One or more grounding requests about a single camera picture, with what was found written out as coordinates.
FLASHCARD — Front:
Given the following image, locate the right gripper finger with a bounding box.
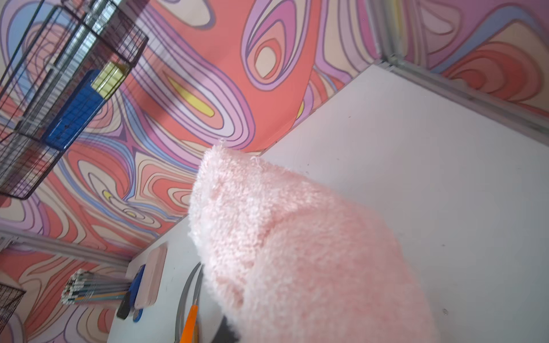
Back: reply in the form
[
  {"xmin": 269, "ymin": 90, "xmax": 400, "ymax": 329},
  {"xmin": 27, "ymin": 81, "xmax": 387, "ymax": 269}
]
[{"xmin": 211, "ymin": 316, "xmax": 239, "ymax": 343}]

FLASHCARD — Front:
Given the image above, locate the pink rag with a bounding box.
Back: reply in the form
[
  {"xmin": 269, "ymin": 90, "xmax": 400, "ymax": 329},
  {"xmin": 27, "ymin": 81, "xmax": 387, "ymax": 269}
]
[{"xmin": 189, "ymin": 145, "xmax": 440, "ymax": 342}]

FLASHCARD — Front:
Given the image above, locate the orange handled sickle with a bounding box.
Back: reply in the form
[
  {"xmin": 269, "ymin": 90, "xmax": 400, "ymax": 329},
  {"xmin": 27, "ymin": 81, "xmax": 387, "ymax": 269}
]
[{"xmin": 180, "ymin": 265, "xmax": 203, "ymax": 342}]

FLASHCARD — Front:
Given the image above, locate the pink case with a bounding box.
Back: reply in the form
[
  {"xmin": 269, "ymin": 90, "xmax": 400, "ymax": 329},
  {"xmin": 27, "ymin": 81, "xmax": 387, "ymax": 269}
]
[{"xmin": 134, "ymin": 244, "xmax": 167, "ymax": 310}]

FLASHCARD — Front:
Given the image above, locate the blue stapler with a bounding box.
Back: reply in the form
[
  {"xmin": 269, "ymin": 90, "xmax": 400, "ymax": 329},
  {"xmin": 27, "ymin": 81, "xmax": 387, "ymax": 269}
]
[{"xmin": 116, "ymin": 264, "xmax": 145, "ymax": 320}]

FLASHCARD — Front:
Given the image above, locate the cup of pencils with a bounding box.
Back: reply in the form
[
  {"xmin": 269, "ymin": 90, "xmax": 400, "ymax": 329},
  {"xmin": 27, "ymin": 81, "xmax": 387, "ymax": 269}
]
[{"xmin": 61, "ymin": 270, "xmax": 132, "ymax": 305}]

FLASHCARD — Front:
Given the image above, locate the blue tool in basket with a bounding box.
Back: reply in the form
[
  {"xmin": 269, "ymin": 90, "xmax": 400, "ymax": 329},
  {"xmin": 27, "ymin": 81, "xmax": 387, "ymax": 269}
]
[{"xmin": 41, "ymin": 69, "xmax": 104, "ymax": 151}]

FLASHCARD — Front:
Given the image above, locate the yellow item in basket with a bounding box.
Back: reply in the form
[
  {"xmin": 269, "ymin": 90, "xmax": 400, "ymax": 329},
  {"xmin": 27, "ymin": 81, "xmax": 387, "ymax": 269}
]
[{"xmin": 91, "ymin": 61, "xmax": 127, "ymax": 99}]

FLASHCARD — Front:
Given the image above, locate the wooden handled sickle left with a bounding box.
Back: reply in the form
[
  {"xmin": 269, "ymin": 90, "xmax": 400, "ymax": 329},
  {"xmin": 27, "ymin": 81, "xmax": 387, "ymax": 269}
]
[{"xmin": 174, "ymin": 262, "xmax": 202, "ymax": 343}]

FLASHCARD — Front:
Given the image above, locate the black wire basket left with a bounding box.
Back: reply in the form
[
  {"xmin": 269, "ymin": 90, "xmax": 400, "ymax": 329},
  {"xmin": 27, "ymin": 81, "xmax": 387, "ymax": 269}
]
[{"xmin": 0, "ymin": 283, "xmax": 27, "ymax": 332}]

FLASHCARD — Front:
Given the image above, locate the black wire basket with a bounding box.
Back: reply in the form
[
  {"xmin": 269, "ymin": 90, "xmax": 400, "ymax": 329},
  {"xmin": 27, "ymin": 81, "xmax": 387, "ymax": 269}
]
[
  {"xmin": 1, "ymin": 1, "xmax": 148, "ymax": 200},
  {"xmin": 0, "ymin": 283, "xmax": 27, "ymax": 332}
]

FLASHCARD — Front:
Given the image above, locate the black wire basket back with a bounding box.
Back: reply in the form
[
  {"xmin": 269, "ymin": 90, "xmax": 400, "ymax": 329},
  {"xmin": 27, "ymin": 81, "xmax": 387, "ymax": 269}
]
[{"xmin": 1, "ymin": 1, "xmax": 148, "ymax": 200}]

